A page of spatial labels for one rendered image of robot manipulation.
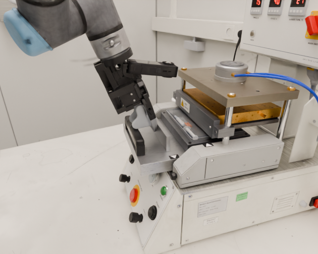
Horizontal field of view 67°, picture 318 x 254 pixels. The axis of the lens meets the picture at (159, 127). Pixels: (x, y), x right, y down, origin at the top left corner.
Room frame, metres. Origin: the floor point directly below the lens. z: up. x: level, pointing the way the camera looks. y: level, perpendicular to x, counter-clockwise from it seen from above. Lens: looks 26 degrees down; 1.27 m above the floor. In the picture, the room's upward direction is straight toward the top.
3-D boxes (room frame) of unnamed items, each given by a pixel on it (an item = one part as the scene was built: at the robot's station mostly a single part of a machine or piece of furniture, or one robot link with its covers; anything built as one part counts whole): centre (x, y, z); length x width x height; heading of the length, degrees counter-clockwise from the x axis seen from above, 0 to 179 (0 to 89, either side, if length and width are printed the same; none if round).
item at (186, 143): (0.59, -0.11, 0.98); 0.20 x 0.17 x 0.03; 17
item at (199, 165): (0.45, -0.15, 0.96); 0.26 x 0.05 x 0.07; 107
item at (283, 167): (0.62, -0.21, 0.93); 0.46 x 0.35 x 0.01; 107
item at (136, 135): (0.53, 0.06, 0.99); 0.15 x 0.02 x 0.04; 17
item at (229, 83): (0.60, -0.22, 1.08); 0.31 x 0.24 x 0.13; 17
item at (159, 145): (0.57, -0.07, 0.97); 0.30 x 0.22 x 0.08; 107
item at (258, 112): (0.60, -0.18, 1.07); 0.22 x 0.17 x 0.10; 17
